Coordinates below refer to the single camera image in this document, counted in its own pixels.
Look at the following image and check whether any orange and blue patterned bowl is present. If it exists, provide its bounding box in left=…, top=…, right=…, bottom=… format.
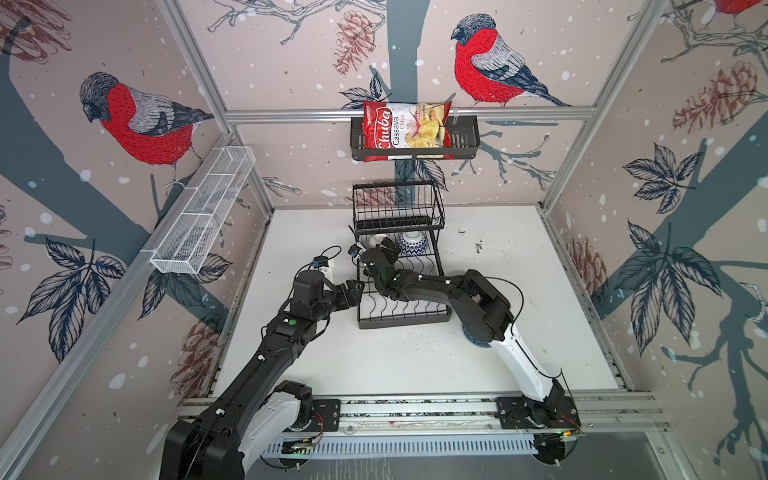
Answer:
left=397, top=231, right=429, bottom=257

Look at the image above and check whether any white red dotted bowl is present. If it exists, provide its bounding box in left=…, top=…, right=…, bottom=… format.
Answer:
left=368, top=234, right=389, bottom=249

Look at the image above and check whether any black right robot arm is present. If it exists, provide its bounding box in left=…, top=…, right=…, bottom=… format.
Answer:
left=358, top=240, right=571, bottom=428

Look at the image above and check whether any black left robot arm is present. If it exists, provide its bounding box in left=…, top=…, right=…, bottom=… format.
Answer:
left=159, top=270, right=364, bottom=479

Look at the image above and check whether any blue geometric patterned bowl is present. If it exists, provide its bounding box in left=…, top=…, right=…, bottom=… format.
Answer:
left=462, top=327, right=490, bottom=349

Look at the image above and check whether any red cassava chips bag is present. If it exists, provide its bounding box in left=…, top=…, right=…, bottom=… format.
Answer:
left=363, top=101, right=452, bottom=150

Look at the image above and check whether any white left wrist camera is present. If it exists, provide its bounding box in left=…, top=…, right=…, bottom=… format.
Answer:
left=310, top=254, right=334, bottom=283

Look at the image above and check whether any black wire dish rack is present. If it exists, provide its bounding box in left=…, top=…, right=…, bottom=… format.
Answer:
left=349, top=180, right=452, bottom=330

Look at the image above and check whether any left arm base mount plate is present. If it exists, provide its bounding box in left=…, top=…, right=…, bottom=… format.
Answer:
left=284, top=398, right=341, bottom=435

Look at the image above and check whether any aluminium front rail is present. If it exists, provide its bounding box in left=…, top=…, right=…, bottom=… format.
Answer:
left=173, top=392, right=667, bottom=436

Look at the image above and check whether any black wall shelf basket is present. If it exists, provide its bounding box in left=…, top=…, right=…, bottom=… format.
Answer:
left=350, top=116, right=480, bottom=161

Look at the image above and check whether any white wire mesh basket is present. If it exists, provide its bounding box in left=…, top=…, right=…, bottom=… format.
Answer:
left=150, top=146, right=255, bottom=275

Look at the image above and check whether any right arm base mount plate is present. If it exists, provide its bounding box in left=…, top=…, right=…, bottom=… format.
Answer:
left=495, top=396, right=581, bottom=431

